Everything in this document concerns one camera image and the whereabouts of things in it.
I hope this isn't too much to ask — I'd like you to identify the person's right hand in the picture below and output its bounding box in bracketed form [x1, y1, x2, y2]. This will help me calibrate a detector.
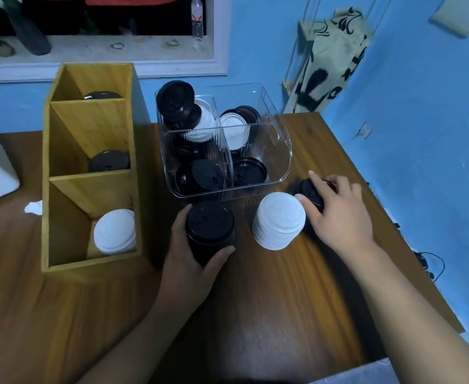
[295, 170, 377, 259]

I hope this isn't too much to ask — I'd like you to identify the person's left hand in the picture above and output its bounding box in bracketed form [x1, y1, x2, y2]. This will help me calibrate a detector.
[154, 204, 236, 316]

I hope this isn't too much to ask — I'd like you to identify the short stack of black lids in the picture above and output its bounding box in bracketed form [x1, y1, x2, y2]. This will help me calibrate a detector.
[290, 178, 337, 214]

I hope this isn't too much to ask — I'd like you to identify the white domed cup lid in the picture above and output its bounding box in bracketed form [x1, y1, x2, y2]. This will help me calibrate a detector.
[252, 191, 307, 251]

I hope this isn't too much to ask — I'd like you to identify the wooden three-compartment organizer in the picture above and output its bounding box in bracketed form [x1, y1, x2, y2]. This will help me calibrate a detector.
[41, 62, 155, 273]

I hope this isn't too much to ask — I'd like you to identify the person's right forearm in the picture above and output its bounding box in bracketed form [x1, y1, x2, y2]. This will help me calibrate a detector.
[344, 243, 469, 384]

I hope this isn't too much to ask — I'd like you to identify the clear plastic container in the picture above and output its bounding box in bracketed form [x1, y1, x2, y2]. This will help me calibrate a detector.
[155, 83, 293, 204]

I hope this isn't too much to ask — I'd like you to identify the cream tote bag black print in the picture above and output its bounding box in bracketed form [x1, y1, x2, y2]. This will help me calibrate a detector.
[286, 6, 373, 114]

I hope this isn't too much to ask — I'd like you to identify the clear plastic water bottle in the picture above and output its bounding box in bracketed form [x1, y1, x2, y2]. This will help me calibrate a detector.
[191, 0, 205, 39]

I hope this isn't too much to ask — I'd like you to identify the dark glass vase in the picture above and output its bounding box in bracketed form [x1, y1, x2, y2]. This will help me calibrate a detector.
[2, 3, 53, 57]

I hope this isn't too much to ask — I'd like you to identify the black wired device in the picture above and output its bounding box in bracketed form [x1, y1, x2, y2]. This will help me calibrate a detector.
[414, 251, 446, 283]

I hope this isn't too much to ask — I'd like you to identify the hanging rope shelf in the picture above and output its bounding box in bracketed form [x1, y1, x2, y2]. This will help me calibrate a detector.
[282, 0, 395, 105]

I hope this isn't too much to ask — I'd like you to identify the white window frame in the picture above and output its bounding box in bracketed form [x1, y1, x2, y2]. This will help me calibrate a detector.
[0, 0, 232, 84]

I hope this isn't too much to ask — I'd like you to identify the cream wall plate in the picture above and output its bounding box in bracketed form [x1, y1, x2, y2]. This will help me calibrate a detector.
[430, 0, 469, 38]

